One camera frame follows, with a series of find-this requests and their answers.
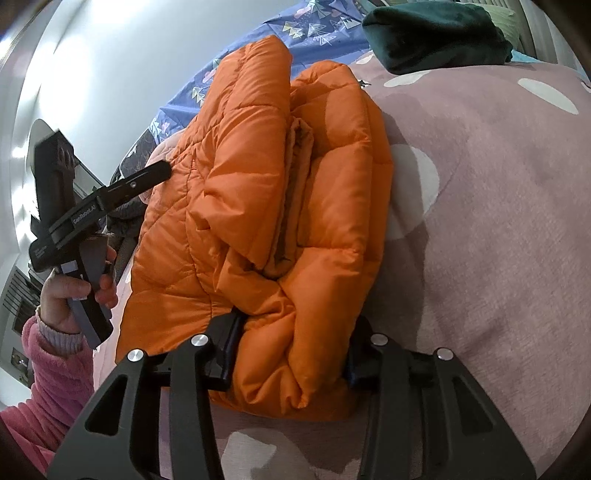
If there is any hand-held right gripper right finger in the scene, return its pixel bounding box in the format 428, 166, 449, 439
344, 316, 536, 480

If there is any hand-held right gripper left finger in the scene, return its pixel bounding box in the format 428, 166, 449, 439
47, 314, 245, 480

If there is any pink puffer jacket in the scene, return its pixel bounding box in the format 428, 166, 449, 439
145, 129, 186, 204

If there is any mauve dotted blanket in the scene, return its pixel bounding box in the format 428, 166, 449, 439
92, 46, 591, 480

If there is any orange puffer jacket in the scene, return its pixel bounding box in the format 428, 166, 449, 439
115, 36, 396, 422

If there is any large green pillow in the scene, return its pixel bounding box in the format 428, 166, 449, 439
480, 0, 528, 29

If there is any person's left forearm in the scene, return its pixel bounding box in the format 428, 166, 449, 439
0, 314, 95, 476

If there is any blue tree-print sheet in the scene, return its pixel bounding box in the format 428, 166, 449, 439
150, 0, 376, 145

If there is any dark floral pillow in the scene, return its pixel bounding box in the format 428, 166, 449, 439
111, 129, 158, 186

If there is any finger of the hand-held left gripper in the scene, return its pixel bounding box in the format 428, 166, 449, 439
95, 161, 172, 206

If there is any black puffer jacket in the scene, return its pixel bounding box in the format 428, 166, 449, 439
106, 194, 145, 241

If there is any dark teal fleece garment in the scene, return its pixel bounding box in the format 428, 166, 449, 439
362, 4, 514, 75

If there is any person's left hand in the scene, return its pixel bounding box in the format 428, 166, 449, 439
39, 244, 119, 336

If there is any white pleated curtain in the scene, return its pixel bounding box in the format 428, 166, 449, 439
522, 0, 571, 63

